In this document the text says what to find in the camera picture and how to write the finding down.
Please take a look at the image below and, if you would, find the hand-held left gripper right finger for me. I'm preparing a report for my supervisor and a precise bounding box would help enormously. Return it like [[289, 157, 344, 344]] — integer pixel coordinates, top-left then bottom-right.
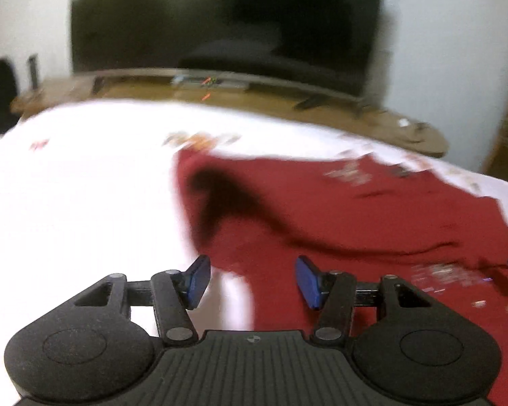
[[295, 255, 439, 344]]

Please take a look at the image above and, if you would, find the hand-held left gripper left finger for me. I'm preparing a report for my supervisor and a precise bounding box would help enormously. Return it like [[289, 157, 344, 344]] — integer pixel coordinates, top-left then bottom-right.
[[70, 255, 212, 344]]

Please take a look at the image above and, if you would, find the red shirt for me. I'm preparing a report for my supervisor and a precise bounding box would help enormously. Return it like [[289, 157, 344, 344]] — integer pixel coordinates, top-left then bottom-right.
[[174, 149, 508, 406]]

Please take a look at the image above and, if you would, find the white floral bed sheet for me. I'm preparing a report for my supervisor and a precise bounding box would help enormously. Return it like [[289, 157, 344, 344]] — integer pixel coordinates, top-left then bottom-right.
[[0, 100, 508, 406]]

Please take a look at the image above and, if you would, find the wooden television bench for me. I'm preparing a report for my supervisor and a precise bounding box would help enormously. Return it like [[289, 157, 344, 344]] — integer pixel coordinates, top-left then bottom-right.
[[10, 69, 450, 160]]

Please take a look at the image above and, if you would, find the large black television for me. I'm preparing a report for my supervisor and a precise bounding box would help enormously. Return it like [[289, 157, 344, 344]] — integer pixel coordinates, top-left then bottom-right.
[[70, 0, 391, 111]]

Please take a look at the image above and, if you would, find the dark upright cylinder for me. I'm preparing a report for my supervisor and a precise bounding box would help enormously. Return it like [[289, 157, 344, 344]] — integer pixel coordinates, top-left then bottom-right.
[[27, 53, 40, 90]]

